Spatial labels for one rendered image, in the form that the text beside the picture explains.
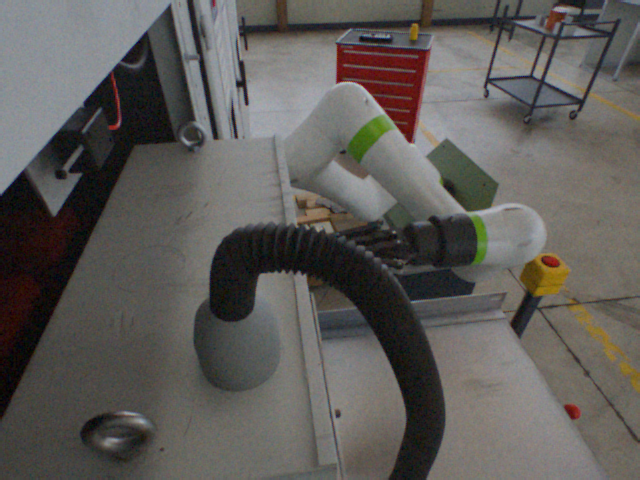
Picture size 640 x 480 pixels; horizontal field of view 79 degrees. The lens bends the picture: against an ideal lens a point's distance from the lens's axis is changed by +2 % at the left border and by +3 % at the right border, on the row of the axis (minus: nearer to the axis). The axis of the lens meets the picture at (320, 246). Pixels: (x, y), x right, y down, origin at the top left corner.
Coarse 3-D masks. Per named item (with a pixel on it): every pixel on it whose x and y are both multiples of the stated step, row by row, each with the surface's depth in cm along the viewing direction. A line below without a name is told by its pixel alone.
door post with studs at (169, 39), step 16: (176, 0) 53; (160, 16) 53; (176, 16) 53; (160, 32) 55; (176, 32) 53; (160, 48) 56; (176, 48) 56; (160, 64) 57; (176, 64) 57; (192, 64) 60; (160, 80) 59; (176, 80) 59; (192, 80) 59; (176, 96) 60; (192, 96) 59; (176, 112) 62; (192, 112) 62; (176, 128) 63; (192, 128) 64
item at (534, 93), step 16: (528, 16) 422; (544, 16) 399; (560, 16) 374; (544, 32) 375; (560, 32) 347; (576, 32) 374; (592, 32) 374; (608, 32) 366; (496, 48) 433; (608, 48) 367; (496, 80) 459; (512, 80) 459; (528, 80) 459; (544, 80) 374; (592, 80) 386; (512, 96) 417; (528, 96) 418; (544, 96) 418; (560, 96) 417; (576, 112) 407
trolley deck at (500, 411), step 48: (432, 336) 98; (480, 336) 98; (336, 384) 88; (384, 384) 88; (480, 384) 88; (528, 384) 88; (384, 432) 80; (480, 432) 80; (528, 432) 80; (576, 432) 80
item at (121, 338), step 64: (128, 192) 49; (192, 192) 49; (256, 192) 49; (128, 256) 39; (192, 256) 39; (64, 320) 33; (128, 320) 33; (192, 320) 33; (64, 384) 29; (128, 384) 29; (192, 384) 29; (320, 384) 28; (0, 448) 25; (64, 448) 25; (192, 448) 25; (256, 448) 25; (320, 448) 25
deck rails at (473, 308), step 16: (416, 304) 98; (432, 304) 99; (448, 304) 100; (464, 304) 101; (480, 304) 102; (496, 304) 103; (320, 320) 97; (336, 320) 98; (352, 320) 99; (432, 320) 101; (448, 320) 101; (464, 320) 101; (480, 320) 101; (336, 336) 97
